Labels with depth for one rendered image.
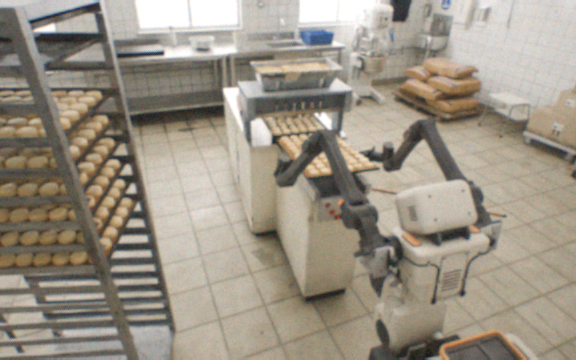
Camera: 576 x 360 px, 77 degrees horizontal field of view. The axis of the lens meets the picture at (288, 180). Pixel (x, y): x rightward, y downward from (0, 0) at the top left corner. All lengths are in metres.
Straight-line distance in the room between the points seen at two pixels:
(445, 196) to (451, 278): 0.27
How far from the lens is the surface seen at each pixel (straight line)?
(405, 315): 1.45
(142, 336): 2.27
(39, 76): 1.01
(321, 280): 2.34
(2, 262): 1.50
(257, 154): 2.47
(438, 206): 1.20
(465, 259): 1.30
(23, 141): 1.14
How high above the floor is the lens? 1.92
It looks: 32 degrees down
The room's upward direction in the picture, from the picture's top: 2 degrees clockwise
